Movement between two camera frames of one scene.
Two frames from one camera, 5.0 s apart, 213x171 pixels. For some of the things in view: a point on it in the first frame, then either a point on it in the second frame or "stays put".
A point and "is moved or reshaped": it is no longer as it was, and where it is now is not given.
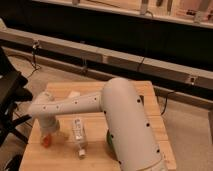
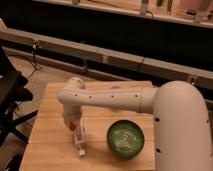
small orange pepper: (47, 140) is moved or reshaped
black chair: (13, 90) stays put
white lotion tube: (80, 135) stays put
